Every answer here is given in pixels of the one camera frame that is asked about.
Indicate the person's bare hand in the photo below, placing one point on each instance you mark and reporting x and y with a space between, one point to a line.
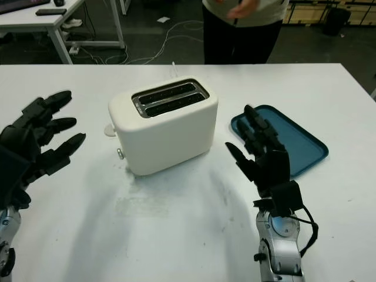
243 10

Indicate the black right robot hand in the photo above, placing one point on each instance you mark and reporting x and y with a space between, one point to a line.
270 164

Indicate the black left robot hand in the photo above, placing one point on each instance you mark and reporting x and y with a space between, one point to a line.
23 132

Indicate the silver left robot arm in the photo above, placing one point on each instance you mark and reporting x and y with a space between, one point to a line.
7 235

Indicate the person in light top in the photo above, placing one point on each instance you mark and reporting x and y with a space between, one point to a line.
235 44

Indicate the cream white two-slot toaster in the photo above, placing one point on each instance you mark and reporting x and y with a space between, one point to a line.
170 141

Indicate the blue rectangular plastic tray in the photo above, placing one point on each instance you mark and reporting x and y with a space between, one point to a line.
302 149

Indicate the white paper sheet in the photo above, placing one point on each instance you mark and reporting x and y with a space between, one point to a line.
163 19

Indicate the black waste bin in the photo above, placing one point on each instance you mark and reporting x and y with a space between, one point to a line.
337 22

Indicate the white power strip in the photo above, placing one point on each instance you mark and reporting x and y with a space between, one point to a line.
74 50

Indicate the white office desk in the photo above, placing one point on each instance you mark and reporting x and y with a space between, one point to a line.
58 20

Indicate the stacked wooden crates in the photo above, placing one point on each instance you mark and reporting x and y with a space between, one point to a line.
361 11

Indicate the white shoes pair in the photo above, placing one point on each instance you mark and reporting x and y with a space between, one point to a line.
72 23

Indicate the black phone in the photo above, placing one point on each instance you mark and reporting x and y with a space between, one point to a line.
51 12

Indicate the black computer mouse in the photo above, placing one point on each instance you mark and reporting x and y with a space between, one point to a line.
58 2

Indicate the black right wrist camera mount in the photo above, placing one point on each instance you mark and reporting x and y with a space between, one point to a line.
286 196

